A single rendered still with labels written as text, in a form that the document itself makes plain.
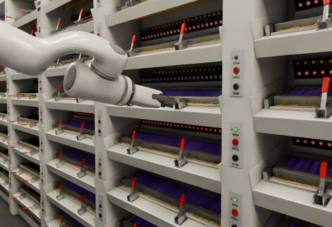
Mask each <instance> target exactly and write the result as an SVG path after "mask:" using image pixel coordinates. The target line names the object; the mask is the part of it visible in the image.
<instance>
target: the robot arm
mask: <svg viewBox="0 0 332 227"><path fill-rule="evenodd" d="M74 53H80V54H85V55H88V56H91V57H93V59H92V61H91V62H90V63H88V64H84V63H80V62H73V63H72V64H71V65H70V66H69V67H68V68H67V70H66V73H65V76H64V81H63V87H64V91H65V93H66V94H67V95H69V96H73V97H78V98H83V99H87V100H92V101H97V102H101V103H106V104H111V105H116V106H124V105H127V104H132V105H136V106H139V107H145V108H160V107H163V108H165V107H169V108H173V106H174V98H172V97H169V96H164V95H162V92H161V91H158V90H155V89H152V88H148V87H144V86H141V85H136V84H134V83H133V81H132V80H131V79H130V78H129V77H127V76H124V75H121V73H122V71H123V69H124V68H125V66H126V64H127V61H128V56H127V53H126V52H125V51H124V50H123V49H122V48H120V47H119V46H117V45H115V44H114V43H112V42H110V41H108V40H106V39H104V38H102V37H99V36H97V35H95V34H92V33H88V32H83V31H71V32H65V33H61V34H58V35H54V36H52V37H48V38H37V37H35V36H33V35H31V34H28V33H26V32H24V31H22V30H20V29H18V28H16V27H14V26H12V25H10V24H8V23H6V22H3V21H1V20H0V65H3V66H5V67H8V68H10V69H13V70H15V71H18V72H20V73H23V74H26V75H29V76H39V75H41V74H42V73H43V72H45V71H46V70H47V68H48V67H49V66H50V65H51V64H53V63H54V62H55V61H56V60H57V59H59V58H61V57H63V56H65V55H68V54H74Z"/></svg>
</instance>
